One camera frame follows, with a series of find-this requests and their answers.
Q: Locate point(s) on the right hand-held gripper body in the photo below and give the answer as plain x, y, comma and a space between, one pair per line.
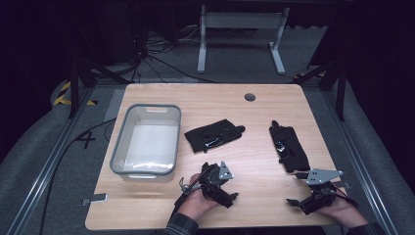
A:
321, 191

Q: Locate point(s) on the grey table grommet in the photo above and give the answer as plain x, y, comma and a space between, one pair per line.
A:
250, 97

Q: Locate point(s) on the black glove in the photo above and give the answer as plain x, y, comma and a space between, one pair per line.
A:
290, 150
212, 135

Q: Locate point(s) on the yellow black hazard tape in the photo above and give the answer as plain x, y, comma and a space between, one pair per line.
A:
62, 96

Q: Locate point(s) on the aluminium floor rail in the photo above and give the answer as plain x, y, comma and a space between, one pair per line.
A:
359, 169
49, 169

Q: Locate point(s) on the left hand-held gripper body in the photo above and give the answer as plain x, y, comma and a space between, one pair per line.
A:
215, 187

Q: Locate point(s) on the person's right hand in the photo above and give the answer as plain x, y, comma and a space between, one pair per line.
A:
345, 212

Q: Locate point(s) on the metal table clip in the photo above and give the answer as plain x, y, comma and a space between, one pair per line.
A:
96, 198
345, 185

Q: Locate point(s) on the white metal stand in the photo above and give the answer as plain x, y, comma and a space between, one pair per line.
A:
243, 20

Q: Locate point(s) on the black metal stand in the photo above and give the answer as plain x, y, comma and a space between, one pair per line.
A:
341, 94
74, 88

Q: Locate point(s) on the person's left hand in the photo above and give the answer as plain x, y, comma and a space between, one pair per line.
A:
195, 205

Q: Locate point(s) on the white plastic bin grey rim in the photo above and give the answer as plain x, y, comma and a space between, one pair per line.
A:
148, 143

